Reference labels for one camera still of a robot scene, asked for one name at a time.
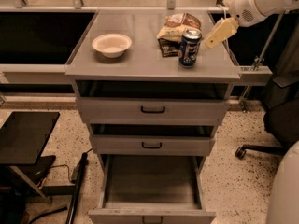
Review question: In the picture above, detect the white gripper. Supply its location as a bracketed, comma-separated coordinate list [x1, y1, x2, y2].
[202, 0, 266, 50]

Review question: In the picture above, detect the blue pepsi can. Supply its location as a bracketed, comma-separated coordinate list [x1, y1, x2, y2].
[178, 28, 202, 67]

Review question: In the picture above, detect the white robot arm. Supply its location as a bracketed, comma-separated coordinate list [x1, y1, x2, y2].
[202, 0, 299, 224]

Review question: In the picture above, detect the grey drawer cabinet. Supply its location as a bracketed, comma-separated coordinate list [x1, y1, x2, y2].
[64, 9, 241, 224]

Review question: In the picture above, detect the grey top drawer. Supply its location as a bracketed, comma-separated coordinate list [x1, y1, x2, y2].
[77, 97, 228, 126]

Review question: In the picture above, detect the grey drawer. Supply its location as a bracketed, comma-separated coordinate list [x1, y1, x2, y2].
[90, 135, 215, 156]
[77, 97, 228, 126]
[89, 155, 216, 224]

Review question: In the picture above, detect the grey middle drawer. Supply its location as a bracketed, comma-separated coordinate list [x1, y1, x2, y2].
[90, 135, 215, 156]

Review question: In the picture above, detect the grey bottom drawer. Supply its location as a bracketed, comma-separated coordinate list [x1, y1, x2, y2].
[89, 155, 216, 224]

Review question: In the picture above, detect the metal diagonal rod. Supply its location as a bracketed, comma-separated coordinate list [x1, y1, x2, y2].
[239, 13, 284, 113]

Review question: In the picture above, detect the yellow chip bag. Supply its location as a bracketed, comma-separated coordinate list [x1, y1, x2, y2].
[157, 13, 202, 43]

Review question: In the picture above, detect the dark snack packet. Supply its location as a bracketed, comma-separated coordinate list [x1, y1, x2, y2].
[158, 38, 180, 57]

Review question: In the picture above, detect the black office chair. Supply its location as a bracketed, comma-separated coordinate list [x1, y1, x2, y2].
[235, 77, 299, 159]

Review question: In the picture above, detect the white paper bowl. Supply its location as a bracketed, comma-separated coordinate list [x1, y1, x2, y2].
[92, 34, 132, 58]

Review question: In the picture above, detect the dark side table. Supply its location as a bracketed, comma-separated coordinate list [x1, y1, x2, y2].
[0, 111, 60, 203]

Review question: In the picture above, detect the black pole on floor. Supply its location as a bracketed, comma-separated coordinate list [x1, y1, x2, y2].
[65, 152, 88, 224]

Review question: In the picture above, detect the white cable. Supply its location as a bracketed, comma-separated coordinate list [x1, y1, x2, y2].
[216, 4, 232, 56]

